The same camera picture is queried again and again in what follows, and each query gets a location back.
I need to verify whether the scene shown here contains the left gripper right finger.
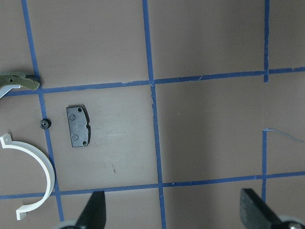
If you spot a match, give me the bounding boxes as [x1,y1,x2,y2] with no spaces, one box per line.
[239,188,285,229]

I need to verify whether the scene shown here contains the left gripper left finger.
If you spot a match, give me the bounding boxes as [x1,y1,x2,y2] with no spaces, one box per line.
[74,191,106,229]

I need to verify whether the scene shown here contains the black bearing gear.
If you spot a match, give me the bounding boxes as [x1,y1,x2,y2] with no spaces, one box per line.
[40,119,51,130]

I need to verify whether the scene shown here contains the black brake pad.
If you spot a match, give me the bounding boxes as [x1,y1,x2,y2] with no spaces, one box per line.
[66,105,91,148]

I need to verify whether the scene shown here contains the green brake shoe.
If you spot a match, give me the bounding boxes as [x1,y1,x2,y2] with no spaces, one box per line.
[0,72,40,98]

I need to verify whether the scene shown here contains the white plastic half ring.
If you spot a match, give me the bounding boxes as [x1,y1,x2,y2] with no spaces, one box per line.
[0,134,56,220]

